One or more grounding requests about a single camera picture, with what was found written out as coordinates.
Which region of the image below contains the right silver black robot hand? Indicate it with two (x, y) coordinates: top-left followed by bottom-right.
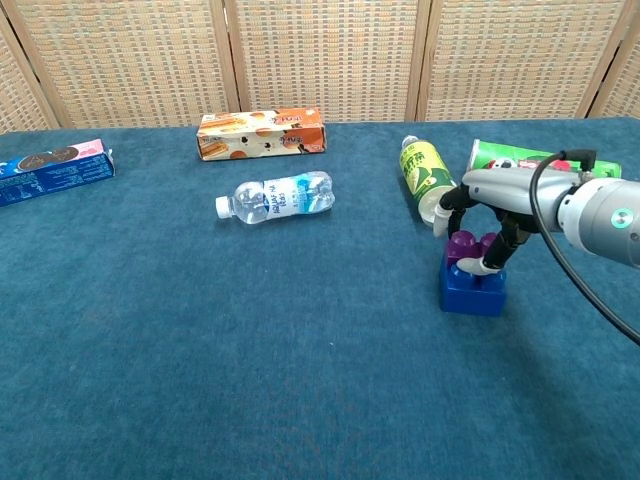
(432, 167), (569, 277)

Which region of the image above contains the purple building block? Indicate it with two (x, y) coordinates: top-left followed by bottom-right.
(445, 229), (499, 267)

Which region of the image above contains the blue and purple toy block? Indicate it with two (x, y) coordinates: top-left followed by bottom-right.
(438, 258), (508, 318)

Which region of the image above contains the green chips can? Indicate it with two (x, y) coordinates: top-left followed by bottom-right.
(465, 138), (623, 182)

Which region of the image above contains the green label tea bottle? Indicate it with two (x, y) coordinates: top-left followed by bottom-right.
(399, 134), (458, 230)

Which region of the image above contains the wicker folding screen panel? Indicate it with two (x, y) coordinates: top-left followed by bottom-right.
(222, 0), (432, 125)
(0, 12), (61, 135)
(589, 29), (640, 120)
(0, 0), (242, 130)
(415, 0), (640, 123)

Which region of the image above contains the clear plastic water bottle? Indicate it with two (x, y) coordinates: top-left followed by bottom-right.
(215, 170), (337, 226)

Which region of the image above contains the orange biscuit box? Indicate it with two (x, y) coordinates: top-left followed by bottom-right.
(196, 106), (328, 162)

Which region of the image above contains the blue table cloth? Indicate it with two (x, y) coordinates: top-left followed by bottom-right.
(0, 116), (640, 480)

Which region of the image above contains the blue cookie box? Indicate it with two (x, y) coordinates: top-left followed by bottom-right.
(0, 138), (117, 208)

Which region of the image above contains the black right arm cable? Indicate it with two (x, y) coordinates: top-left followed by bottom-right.
(528, 148), (640, 348)

